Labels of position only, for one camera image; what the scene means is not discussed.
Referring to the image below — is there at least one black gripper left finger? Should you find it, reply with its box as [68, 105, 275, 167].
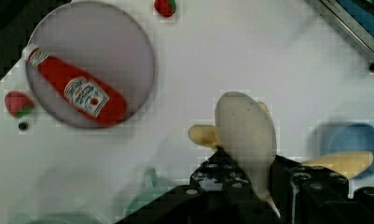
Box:
[115, 149, 282, 224]

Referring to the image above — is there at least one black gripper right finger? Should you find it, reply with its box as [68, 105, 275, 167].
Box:
[270, 156, 374, 224]

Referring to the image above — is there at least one peeled toy banana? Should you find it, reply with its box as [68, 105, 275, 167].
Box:
[187, 91, 374, 216]

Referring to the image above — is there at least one green mug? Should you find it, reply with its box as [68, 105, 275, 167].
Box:
[125, 167, 178, 216]

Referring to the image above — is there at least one blue small cup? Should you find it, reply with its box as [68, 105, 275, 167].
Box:
[312, 122, 374, 179]

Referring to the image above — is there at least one red ketchup bottle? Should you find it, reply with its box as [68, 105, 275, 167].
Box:
[22, 45, 128, 127]

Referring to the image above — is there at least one green colander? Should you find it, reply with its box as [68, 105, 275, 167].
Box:
[7, 213, 103, 224]

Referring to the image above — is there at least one grey round plate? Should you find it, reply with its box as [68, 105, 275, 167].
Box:
[21, 1, 155, 129]

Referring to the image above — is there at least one red toy strawberry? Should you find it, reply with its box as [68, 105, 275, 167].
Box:
[154, 0, 176, 18]

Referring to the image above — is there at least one pink toy strawberry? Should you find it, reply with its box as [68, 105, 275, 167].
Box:
[5, 91, 35, 119]

